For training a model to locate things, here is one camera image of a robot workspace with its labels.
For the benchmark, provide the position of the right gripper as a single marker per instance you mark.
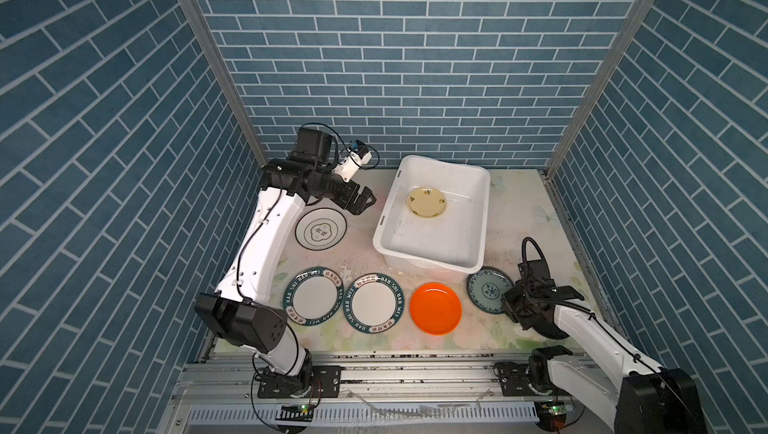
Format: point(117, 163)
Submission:
point(507, 298)

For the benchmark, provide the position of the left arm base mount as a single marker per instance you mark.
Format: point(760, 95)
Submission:
point(323, 381)

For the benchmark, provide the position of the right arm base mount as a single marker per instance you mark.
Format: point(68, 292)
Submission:
point(513, 379)

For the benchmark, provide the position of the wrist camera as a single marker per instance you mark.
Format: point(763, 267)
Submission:
point(534, 272)
point(359, 156)

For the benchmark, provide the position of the orange plate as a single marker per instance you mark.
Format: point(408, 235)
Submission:
point(435, 309)

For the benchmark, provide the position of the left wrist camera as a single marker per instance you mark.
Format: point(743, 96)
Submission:
point(359, 156)

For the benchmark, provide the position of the white plastic bin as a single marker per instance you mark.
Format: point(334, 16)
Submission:
point(450, 245)

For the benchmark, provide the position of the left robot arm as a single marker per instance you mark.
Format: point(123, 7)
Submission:
point(320, 166)

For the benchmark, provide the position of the left green-rimmed lettered plate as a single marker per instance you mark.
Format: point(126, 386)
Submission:
point(313, 296)

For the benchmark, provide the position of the blue-green patterned plate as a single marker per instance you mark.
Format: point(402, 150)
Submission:
point(486, 287)

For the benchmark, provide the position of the black plate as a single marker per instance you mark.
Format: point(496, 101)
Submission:
point(548, 329)

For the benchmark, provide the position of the green-rimmed lettered plate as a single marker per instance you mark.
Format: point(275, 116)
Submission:
point(313, 296)
point(373, 303)

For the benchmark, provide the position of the right green-rimmed lettered plate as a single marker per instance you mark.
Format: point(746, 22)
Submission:
point(373, 303)

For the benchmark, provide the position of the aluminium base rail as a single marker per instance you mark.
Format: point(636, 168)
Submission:
point(397, 391)

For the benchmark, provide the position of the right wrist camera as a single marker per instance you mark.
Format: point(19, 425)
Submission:
point(534, 272)

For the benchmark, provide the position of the yellow plate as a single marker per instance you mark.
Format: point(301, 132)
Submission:
point(426, 202)

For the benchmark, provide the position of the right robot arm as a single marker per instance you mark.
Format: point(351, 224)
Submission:
point(628, 390)

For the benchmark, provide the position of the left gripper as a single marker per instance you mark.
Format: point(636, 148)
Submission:
point(359, 204)

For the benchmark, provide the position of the white plate thin dark rim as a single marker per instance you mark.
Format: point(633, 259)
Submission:
point(321, 229)

